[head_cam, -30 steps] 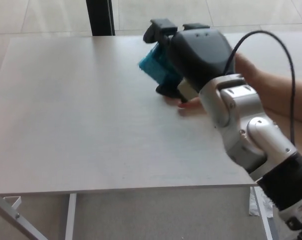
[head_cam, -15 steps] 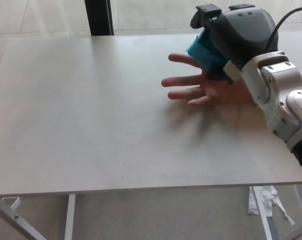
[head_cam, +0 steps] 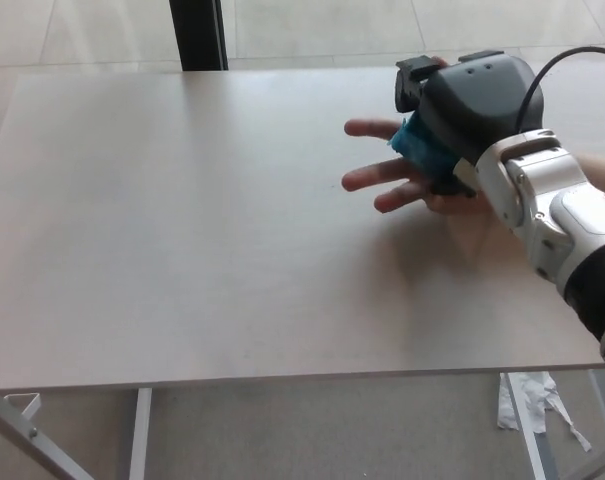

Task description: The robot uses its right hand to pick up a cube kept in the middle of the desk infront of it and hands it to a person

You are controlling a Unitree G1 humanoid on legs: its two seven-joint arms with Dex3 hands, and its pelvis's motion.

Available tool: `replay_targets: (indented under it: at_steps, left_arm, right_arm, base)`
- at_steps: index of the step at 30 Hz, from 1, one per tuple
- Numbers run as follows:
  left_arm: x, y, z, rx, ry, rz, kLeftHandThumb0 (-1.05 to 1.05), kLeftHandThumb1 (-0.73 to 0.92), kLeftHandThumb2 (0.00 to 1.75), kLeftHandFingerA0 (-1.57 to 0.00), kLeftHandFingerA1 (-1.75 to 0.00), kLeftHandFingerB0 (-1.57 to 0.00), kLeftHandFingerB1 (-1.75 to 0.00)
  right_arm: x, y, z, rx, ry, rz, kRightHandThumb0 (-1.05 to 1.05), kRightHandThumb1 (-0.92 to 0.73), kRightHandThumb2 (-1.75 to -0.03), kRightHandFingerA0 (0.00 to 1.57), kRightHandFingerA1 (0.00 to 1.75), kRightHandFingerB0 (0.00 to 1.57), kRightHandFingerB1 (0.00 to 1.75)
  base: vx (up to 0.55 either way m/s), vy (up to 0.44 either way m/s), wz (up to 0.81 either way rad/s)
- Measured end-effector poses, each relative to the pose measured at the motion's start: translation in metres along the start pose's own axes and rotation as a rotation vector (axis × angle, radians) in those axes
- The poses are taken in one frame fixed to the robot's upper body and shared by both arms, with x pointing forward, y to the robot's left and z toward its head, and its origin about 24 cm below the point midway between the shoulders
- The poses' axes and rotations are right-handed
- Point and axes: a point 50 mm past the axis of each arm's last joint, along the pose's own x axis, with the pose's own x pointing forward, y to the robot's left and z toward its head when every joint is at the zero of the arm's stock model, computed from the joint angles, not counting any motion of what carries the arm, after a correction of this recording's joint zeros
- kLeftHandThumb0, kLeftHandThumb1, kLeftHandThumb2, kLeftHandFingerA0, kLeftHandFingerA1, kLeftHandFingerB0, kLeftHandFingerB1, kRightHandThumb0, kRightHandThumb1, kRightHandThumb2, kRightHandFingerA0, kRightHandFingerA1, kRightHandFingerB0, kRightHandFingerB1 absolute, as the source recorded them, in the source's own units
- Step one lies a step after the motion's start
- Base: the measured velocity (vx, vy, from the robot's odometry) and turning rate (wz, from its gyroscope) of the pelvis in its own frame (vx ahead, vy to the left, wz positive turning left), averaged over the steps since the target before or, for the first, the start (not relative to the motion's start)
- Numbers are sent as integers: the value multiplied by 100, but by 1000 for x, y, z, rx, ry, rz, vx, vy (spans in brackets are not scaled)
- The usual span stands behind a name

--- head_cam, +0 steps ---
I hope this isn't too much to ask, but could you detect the person's bare hand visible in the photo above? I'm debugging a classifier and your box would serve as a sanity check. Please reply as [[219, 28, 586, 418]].
[[340, 56, 501, 217]]

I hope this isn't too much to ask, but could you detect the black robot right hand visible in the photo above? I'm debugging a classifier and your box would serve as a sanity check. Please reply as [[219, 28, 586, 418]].
[[392, 49, 546, 199]]

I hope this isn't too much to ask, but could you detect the blue cube-shaped basket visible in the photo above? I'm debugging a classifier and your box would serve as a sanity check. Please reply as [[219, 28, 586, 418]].
[[386, 113, 461, 179]]

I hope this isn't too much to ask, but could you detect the person's bare forearm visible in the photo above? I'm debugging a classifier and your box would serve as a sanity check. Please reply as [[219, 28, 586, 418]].
[[579, 152, 605, 201]]

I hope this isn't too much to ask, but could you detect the white torn paper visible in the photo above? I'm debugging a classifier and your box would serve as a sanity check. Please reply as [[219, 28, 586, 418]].
[[496, 370, 593, 454]]

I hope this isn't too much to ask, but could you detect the pale metal table strut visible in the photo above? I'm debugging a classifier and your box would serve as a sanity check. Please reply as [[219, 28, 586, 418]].
[[586, 369, 605, 439]]

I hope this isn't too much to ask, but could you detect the white metal table leg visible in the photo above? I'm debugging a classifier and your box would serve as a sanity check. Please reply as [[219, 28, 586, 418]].
[[129, 388, 153, 480], [501, 372, 546, 480]]

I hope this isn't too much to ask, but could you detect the grey diagonal table brace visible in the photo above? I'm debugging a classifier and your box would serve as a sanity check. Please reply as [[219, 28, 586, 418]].
[[0, 397, 91, 480]]

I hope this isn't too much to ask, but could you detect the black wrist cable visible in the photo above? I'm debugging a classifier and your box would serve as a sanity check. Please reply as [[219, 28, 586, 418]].
[[514, 45, 605, 136]]

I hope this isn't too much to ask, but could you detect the black vertical post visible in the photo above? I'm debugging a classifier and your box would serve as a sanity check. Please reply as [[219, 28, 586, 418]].
[[169, 0, 230, 71]]

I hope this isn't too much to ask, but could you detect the white metal hook bracket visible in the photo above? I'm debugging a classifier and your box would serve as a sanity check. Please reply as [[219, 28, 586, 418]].
[[2, 393, 42, 424]]

